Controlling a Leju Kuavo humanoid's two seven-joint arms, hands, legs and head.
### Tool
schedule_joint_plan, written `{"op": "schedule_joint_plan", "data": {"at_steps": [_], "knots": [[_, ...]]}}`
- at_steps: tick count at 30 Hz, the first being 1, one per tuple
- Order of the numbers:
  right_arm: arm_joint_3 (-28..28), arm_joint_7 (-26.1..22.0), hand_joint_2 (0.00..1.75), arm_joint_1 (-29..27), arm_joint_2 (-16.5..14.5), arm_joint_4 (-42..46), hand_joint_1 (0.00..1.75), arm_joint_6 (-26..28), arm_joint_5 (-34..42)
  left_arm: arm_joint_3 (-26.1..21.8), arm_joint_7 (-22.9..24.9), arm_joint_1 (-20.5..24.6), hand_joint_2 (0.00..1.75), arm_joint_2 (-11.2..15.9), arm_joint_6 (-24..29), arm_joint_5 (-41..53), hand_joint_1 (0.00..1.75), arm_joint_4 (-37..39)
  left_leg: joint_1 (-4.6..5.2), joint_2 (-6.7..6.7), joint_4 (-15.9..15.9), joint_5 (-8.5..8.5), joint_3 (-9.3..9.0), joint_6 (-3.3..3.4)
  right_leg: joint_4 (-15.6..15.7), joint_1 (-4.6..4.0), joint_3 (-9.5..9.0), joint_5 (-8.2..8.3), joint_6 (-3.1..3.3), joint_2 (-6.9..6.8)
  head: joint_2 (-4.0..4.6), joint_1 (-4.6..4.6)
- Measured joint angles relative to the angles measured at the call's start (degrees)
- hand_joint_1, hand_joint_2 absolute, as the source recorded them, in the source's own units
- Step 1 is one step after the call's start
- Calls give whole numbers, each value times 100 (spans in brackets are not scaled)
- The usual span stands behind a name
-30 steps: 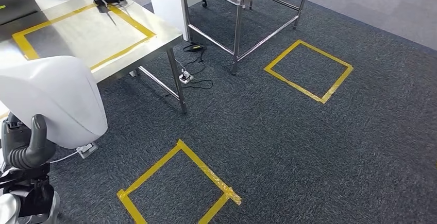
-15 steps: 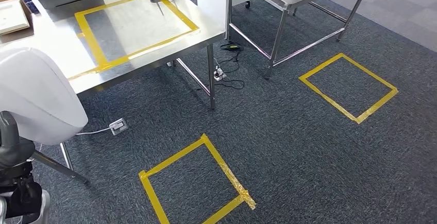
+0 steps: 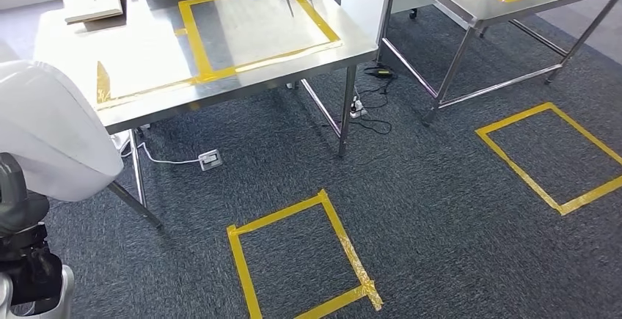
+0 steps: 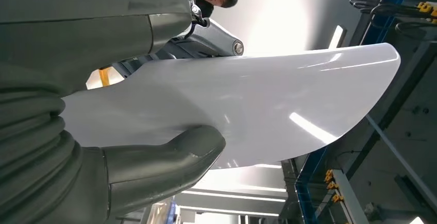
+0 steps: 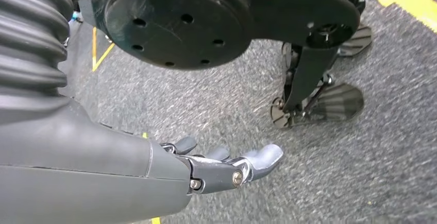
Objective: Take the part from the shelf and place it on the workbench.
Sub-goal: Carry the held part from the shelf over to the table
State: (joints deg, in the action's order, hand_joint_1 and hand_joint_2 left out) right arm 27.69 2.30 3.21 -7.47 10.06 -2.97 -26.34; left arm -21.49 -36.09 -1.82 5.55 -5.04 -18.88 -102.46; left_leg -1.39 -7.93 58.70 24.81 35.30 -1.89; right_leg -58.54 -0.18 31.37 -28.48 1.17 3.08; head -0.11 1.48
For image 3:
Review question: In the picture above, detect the white curved plastic part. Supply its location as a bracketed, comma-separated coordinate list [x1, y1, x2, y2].
[0, 40, 125, 204]

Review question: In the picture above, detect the large yellow tape rectangle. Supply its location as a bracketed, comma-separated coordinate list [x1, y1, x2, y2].
[177, 0, 342, 84]

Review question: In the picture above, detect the yellow tape floor square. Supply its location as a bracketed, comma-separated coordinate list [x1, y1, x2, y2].
[475, 102, 622, 217]

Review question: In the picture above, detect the white power strip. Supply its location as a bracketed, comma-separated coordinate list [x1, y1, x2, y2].
[348, 97, 368, 120]

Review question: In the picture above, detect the black floor cable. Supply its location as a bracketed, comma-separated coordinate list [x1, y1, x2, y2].
[335, 76, 395, 136]

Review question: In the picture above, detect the white desk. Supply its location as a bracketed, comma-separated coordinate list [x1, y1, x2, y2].
[340, 0, 433, 47]

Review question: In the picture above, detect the black power adapter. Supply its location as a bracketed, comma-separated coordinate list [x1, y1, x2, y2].
[363, 65, 395, 78]

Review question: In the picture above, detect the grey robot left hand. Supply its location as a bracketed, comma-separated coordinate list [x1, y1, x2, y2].
[0, 153, 51, 238]

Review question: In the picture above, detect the silver floor socket box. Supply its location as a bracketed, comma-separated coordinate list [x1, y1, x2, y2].
[198, 149, 224, 172]

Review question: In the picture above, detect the small yellow tape rectangle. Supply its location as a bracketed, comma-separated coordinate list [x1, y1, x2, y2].
[95, 27, 215, 110]

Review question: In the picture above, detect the white power cable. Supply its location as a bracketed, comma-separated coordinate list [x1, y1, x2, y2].
[119, 139, 202, 166]

